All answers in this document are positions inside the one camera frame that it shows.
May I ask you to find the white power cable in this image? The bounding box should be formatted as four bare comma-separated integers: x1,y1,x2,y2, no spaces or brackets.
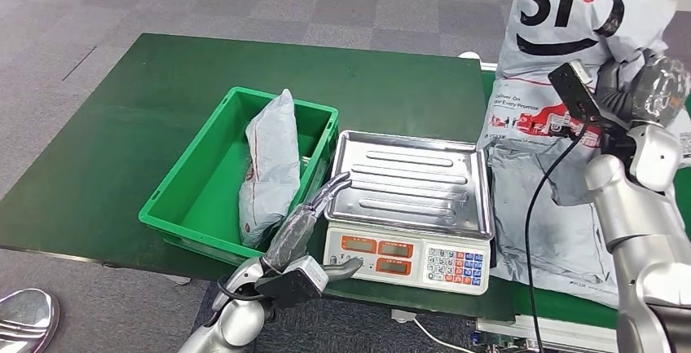
412,316,476,353

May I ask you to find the white electronic scale steel pan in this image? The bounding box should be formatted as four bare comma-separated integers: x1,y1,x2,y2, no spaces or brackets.
323,130,495,296

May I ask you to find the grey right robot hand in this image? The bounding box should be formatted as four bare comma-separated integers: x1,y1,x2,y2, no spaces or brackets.
595,51,691,127

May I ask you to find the shiny chrome robot foot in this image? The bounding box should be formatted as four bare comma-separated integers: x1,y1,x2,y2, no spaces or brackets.
0,288,60,353

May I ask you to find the green plastic crate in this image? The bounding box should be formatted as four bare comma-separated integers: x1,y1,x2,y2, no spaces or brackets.
139,86,340,267

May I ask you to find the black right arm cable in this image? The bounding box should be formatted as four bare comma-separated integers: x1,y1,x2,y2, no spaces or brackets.
524,121,591,353

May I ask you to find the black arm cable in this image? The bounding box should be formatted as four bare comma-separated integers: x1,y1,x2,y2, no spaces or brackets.
524,121,591,353
215,277,266,303

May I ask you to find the narrow grey poly mailer parcel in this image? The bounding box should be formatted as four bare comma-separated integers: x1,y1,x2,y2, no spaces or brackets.
238,89,301,249

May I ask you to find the flat grey parcel with labels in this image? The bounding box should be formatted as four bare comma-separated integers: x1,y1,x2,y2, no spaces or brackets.
490,193,620,308

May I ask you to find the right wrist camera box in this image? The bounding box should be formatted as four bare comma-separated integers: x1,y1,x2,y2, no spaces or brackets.
548,60,634,137

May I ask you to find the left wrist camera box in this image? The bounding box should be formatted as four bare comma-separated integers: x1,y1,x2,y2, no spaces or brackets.
254,255,330,310

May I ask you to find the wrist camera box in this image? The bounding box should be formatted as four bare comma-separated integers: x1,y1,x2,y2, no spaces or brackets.
254,255,330,310
548,60,634,137

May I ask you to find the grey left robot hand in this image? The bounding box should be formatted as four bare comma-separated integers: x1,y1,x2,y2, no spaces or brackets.
262,172,364,283

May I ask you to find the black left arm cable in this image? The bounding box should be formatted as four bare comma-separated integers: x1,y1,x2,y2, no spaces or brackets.
215,277,266,303

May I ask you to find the white courier parcel black logo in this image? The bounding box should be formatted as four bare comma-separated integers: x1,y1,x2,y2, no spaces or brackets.
478,0,691,170

